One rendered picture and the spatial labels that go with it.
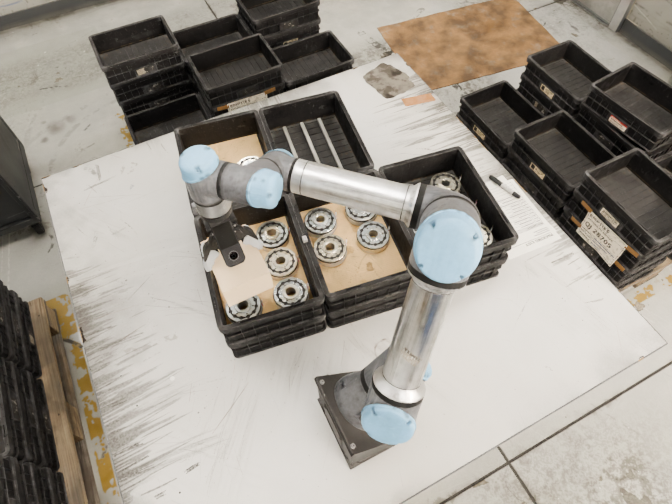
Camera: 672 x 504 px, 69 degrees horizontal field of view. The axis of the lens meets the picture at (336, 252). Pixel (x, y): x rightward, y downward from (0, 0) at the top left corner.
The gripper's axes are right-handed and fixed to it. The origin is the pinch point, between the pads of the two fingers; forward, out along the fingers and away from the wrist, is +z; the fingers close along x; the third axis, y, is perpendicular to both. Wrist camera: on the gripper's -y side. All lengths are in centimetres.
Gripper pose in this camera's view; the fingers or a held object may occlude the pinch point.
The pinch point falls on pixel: (236, 261)
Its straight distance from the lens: 124.0
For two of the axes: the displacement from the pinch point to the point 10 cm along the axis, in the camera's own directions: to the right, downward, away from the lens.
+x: -8.9, 4.0, -2.3
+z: 0.2, 5.3, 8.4
